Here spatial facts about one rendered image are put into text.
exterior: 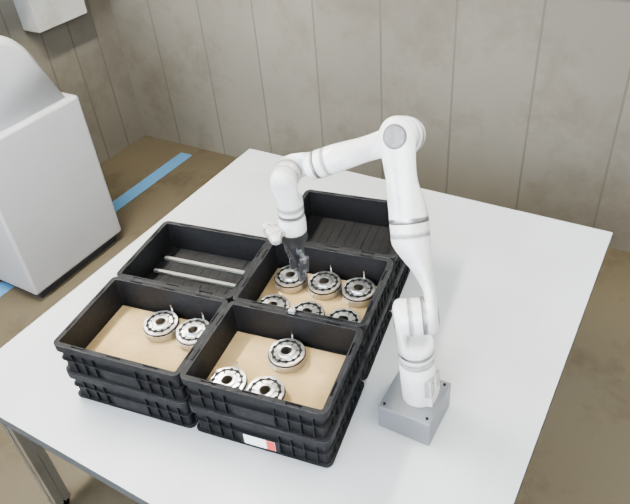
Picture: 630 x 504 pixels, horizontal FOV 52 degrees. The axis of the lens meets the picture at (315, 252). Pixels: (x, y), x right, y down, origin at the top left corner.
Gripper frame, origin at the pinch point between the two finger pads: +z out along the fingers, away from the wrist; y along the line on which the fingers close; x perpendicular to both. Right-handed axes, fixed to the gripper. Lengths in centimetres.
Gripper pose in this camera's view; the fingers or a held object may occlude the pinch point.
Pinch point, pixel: (297, 270)
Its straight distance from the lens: 179.4
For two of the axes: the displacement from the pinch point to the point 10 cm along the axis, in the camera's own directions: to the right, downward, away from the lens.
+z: 0.7, 7.8, 6.2
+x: -9.1, 3.0, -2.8
